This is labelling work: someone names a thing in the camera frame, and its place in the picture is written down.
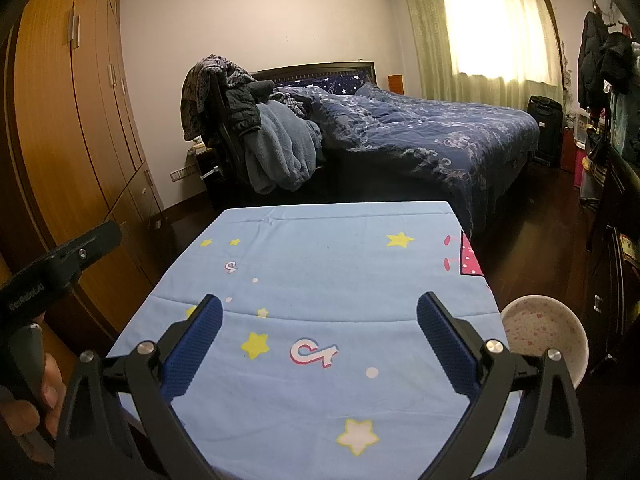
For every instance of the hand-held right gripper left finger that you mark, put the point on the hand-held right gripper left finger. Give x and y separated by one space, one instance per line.
192 355

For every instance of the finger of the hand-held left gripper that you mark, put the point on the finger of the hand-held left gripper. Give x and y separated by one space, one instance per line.
92 245

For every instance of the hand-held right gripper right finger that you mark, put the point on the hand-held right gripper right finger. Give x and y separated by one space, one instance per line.
445 350

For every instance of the white speckled bowl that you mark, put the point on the white speckled bowl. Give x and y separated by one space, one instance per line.
540 325

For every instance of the person's left hand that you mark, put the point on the person's left hand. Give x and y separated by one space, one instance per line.
52 385

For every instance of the wooden wardrobe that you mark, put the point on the wooden wardrobe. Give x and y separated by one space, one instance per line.
65 135

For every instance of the dark nightstand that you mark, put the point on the dark nightstand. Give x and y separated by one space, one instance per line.
207 175

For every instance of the light blue printed tablecloth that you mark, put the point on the light blue printed tablecloth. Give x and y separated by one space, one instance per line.
325 270

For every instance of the black chair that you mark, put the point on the black chair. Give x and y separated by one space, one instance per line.
227 155

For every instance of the grey patterned garment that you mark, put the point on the grey patterned garment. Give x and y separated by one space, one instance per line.
197 90

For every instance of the black puffer jacket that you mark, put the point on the black puffer jacket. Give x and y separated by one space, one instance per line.
245 107

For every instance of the dark blue patterned quilt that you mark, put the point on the dark blue patterned quilt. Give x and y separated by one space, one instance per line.
425 145

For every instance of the light blue fleece blanket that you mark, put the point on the light blue fleece blanket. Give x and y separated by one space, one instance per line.
280 150

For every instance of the pink storage bin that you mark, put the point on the pink storage bin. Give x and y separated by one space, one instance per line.
583 172

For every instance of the red box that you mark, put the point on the red box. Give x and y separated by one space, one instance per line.
568 150

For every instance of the black suitcase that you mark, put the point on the black suitcase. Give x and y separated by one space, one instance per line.
545 130

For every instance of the orange wooden panel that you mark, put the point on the orange wooden panel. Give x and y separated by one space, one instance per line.
395 84

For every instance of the dark wooden bed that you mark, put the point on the dark wooden bed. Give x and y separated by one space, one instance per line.
320 69

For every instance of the pale green curtain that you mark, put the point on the pale green curtain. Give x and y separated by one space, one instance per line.
430 40

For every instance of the hanging dark coats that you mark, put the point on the hanging dark coats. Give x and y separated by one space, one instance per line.
600 60

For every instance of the wall socket plate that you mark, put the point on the wall socket plate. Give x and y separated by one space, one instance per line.
181 173

